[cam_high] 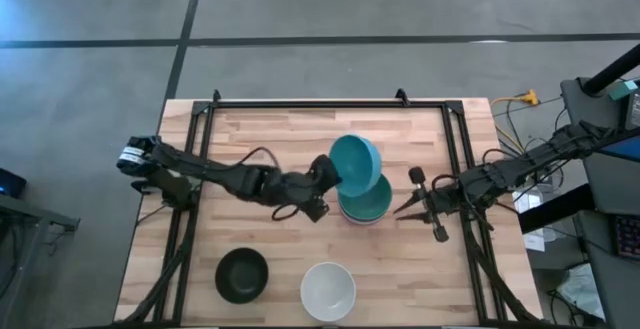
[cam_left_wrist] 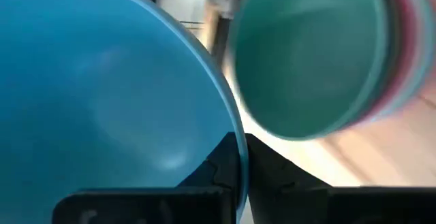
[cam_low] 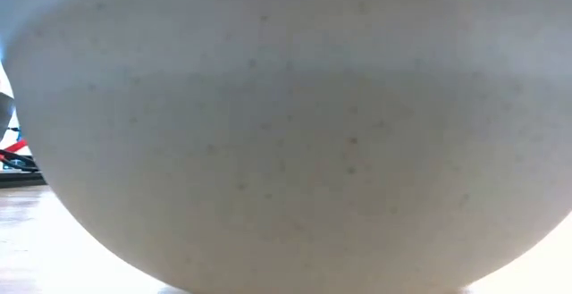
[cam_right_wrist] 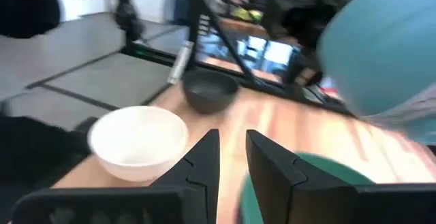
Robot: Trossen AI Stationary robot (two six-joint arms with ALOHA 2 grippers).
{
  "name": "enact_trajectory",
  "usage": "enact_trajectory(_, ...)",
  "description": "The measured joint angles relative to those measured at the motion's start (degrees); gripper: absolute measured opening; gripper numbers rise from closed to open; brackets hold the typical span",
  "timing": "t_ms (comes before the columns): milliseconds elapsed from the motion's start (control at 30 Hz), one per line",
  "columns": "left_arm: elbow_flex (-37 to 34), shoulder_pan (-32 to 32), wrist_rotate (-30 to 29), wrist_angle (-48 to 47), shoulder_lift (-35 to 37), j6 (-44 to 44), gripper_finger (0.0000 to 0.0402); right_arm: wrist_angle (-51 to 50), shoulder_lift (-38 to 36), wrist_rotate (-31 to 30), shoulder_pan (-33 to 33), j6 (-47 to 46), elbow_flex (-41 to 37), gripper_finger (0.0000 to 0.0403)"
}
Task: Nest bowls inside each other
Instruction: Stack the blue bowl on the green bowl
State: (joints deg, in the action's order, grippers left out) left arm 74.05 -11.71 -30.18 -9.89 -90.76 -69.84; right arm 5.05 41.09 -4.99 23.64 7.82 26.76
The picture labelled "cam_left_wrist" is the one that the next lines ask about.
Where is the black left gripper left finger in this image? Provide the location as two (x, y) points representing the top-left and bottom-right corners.
(51, 131), (244, 224)

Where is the blue plastic bowl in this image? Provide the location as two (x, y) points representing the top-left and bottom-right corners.
(0, 0), (250, 224)

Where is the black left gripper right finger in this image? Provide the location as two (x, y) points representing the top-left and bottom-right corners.
(245, 133), (436, 224)

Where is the pink plastic bowl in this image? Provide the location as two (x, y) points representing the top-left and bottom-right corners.
(357, 0), (419, 123)

